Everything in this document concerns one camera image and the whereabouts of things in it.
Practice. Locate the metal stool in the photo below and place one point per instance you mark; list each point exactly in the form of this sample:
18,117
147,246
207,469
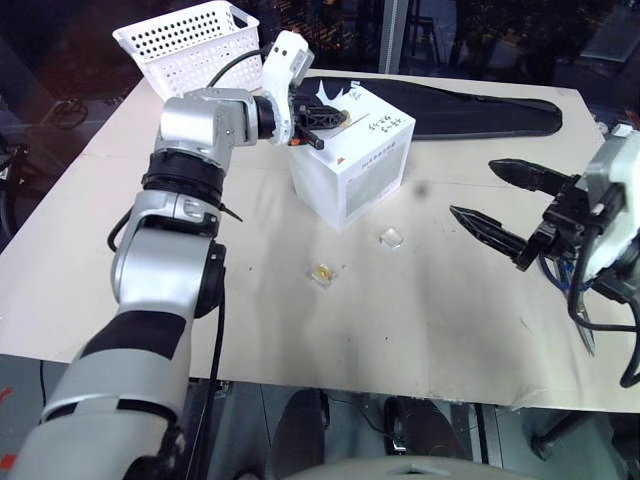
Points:
426,35

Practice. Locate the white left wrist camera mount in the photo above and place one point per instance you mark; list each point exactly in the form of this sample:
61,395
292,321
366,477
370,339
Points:
280,70

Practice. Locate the black stand foot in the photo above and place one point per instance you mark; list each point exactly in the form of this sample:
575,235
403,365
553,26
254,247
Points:
565,432

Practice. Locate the long black fabric bag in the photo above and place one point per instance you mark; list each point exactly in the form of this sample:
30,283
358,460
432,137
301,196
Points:
450,110

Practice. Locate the clear plastic case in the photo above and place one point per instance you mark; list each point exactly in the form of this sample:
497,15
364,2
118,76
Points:
391,238

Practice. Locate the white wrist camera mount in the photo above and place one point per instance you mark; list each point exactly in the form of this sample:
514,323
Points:
280,70
622,170

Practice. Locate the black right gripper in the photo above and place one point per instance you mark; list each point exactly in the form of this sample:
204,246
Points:
567,215

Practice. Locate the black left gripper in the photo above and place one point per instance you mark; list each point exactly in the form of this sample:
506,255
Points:
306,101

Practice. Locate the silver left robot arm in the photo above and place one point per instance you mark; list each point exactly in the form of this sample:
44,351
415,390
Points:
165,250

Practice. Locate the gold coin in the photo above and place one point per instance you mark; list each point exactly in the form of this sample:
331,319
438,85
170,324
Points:
322,274
345,118

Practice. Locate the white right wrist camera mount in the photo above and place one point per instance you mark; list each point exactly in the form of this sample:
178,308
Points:
622,170

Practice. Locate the white perforated plastic basket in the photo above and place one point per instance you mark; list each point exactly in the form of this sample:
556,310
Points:
195,50

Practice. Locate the white cardboard box with slot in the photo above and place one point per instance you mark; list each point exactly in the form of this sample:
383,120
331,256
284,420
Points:
370,165

